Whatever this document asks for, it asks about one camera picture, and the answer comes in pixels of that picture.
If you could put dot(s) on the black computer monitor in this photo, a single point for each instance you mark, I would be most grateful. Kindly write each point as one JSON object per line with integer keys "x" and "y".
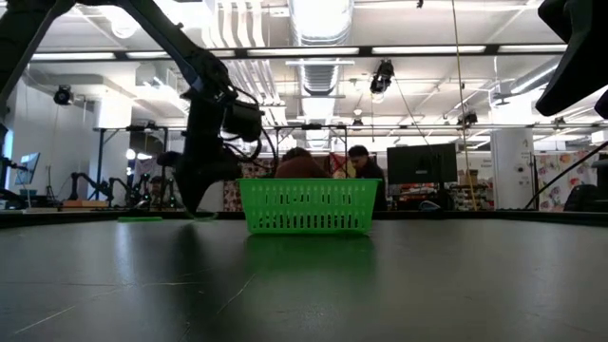
{"x": 422, "y": 164}

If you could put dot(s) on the patterned brown curtain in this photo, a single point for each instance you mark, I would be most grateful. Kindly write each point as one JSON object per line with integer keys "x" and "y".
{"x": 233, "y": 195}

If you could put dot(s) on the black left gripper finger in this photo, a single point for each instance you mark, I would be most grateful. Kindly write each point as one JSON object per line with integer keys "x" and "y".
{"x": 197, "y": 195}

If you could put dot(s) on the blue cap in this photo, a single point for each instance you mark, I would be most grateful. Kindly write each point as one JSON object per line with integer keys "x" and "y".
{"x": 430, "y": 206}

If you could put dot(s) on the black background robot arm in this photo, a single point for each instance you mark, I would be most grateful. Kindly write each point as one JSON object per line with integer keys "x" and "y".
{"x": 142, "y": 190}
{"x": 88, "y": 183}

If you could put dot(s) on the orange flat board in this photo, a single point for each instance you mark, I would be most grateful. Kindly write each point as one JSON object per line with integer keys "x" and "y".
{"x": 85, "y": 203}

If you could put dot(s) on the small tilted monitor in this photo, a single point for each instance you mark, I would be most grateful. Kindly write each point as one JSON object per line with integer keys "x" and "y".
{"x": 28, "y": 168}

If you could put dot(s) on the black background rig frame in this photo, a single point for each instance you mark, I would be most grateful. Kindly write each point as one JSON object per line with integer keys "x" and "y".
{"x": 100, "y": 166}

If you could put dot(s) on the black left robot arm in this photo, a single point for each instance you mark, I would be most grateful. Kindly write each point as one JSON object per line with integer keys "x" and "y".
{"x": 180, "y": 47}

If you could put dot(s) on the green plastic basket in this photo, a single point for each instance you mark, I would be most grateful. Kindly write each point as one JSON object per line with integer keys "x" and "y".
{"x": 309, "y": 185}

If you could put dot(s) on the floral curtain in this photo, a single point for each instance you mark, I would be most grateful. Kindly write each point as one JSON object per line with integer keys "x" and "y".
{"x": 551, "y": 180}

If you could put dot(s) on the black ceiling spotlight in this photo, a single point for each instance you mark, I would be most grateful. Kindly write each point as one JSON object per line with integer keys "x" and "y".
{"x": 63, "y": 95}
{"x": 469, "y": 119}

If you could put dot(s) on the black overhead camera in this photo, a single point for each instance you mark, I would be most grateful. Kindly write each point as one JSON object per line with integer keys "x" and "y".
{"x": 382, "y": 78}

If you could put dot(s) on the cardboard box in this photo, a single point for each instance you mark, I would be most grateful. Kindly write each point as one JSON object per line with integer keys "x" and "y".
{"x": 470, "y": 176}

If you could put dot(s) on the white pillar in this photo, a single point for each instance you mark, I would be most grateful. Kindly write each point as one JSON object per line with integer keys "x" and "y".
{"x": 510, "y": 161}

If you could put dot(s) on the person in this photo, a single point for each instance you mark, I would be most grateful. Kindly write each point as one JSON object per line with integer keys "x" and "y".
{"x": 582, "y": 197}
{"x": 301, "y": 166}
{"x": 368, "y": 171}

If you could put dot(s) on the black diagonal frame strut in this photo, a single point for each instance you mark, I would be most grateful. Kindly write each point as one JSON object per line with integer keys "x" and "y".
{"x": 565, "y": 175}

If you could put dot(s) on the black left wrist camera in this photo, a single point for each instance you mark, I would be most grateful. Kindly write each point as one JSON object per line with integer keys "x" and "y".
{"x": 242, "y": 121}

